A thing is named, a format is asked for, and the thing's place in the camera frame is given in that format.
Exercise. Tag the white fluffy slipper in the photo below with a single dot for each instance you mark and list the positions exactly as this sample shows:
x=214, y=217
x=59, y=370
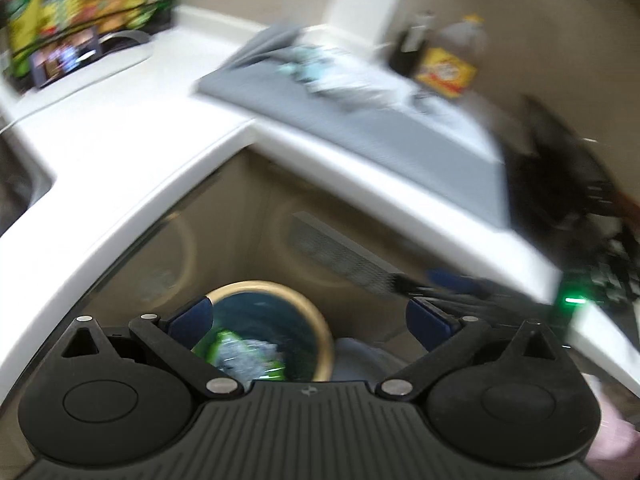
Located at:
x=365, y=360

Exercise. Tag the dark bottle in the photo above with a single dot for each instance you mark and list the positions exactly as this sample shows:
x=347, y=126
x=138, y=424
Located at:
x=410, y=45

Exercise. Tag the green white packet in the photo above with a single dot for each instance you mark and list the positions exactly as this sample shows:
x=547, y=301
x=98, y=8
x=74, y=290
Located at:
x=217, y=345

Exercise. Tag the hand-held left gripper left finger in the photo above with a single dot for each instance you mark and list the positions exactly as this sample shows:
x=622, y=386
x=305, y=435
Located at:
x=192, y=320

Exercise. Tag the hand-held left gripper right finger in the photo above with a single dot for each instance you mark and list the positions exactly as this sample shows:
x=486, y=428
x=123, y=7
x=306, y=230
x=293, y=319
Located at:
x=427, y=322

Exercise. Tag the person's right forearm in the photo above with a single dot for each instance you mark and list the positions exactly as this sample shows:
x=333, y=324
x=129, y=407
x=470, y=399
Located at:
x=620, y=435

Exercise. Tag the beige cabinet door with vent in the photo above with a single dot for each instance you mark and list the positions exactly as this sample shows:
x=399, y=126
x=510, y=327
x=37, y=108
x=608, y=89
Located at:
x=280, y=230

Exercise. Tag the silver vent grille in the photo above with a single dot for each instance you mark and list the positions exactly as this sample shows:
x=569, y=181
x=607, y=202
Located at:
x=345, y=255

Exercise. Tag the blue bin cream rim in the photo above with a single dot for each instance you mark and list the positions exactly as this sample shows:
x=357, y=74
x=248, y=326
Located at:
x=295, y=320

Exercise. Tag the clear bottle yellow label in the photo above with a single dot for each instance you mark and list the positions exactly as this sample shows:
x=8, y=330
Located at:
x=450, y=65

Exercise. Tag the grey counter mat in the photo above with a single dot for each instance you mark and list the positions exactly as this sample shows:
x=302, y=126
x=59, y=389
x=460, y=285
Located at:
x=400, y=150

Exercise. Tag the steel sink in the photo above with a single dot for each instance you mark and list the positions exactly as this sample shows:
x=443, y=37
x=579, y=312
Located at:
x=20, y=185

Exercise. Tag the clear plastic wrapper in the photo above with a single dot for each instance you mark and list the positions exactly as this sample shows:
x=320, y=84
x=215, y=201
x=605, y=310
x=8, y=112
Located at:
x=250, y=357

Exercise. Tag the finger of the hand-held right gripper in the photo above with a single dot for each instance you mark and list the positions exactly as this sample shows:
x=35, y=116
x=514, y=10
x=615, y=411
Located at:
x=450, y=282

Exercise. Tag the light blue plastic bag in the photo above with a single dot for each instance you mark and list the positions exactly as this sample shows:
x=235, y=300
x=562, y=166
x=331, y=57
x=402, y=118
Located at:
x=312, y=67

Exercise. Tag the smartphone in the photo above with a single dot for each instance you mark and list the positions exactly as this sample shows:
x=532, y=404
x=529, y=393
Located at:
x=65, y=57

